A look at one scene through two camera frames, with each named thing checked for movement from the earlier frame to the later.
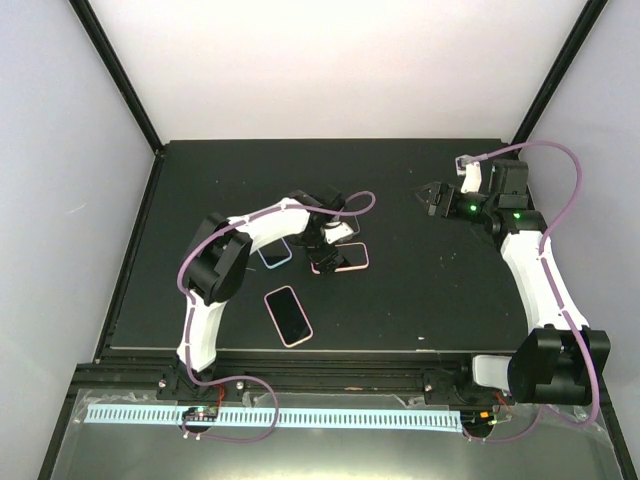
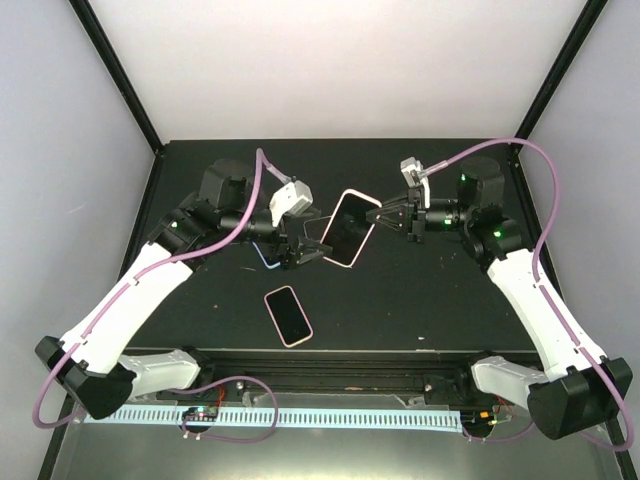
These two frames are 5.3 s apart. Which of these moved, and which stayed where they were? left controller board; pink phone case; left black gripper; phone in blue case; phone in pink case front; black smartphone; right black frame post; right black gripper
Moved: left black gripper; pink phone case; black smartphone; right black gripper
Stayed: left controller board; phone in pink case front; right black frame post; phone in blue case
